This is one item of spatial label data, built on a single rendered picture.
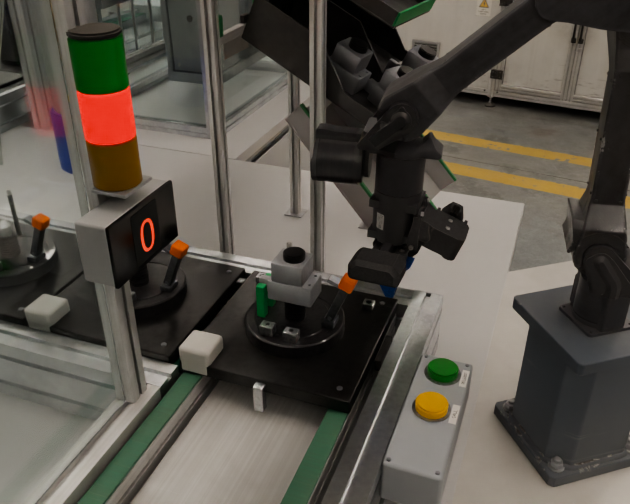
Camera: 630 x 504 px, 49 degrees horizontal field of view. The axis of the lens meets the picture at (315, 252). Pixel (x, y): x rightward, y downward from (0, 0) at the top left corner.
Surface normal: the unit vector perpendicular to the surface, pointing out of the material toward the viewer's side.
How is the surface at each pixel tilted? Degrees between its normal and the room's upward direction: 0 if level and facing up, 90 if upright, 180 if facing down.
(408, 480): 90
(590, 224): 60
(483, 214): 0
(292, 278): 90
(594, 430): 90
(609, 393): 90
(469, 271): 0
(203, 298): 0
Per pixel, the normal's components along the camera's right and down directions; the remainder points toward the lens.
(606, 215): -0.21, 0.00
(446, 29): -0.47, 0.44
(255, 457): 0.00, -0.86
